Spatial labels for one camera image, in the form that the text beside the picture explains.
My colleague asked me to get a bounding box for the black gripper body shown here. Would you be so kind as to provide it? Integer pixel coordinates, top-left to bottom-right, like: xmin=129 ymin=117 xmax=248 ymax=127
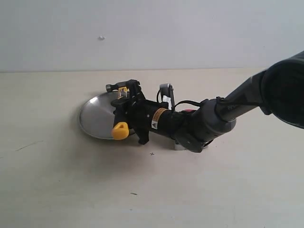
xmin=123 ymin=96 xmax=158 ymax=135

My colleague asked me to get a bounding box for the black and yellow claw hammer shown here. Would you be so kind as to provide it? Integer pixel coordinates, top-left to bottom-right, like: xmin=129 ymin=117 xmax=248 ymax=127
xmin=106 ymin=82 xmax=129 ymax=140

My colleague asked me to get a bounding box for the red dome push button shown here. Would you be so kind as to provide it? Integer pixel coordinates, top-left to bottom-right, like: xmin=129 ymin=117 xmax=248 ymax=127
xmin=174 ymin=108 xmax=209 ymax=152

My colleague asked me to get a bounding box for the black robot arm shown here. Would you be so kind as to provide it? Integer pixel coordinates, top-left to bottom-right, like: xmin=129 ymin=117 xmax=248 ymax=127
xmin=125 ymin=53 xmax=304 ymax=152

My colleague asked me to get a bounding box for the round stainless steel plate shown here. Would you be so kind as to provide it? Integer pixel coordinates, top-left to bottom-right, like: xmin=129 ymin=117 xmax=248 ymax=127
xmin=78 ymin=91 xmax=118 ymax=140

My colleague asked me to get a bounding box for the black cable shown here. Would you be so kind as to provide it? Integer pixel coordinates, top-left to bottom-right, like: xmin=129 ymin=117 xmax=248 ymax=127
xmin=155 ymin=90 xmax=202 ymax=112

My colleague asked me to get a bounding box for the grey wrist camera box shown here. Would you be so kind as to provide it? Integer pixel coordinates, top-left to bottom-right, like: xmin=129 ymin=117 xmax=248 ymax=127
xmin=160 ymin=83 xmax=175 ymax=110

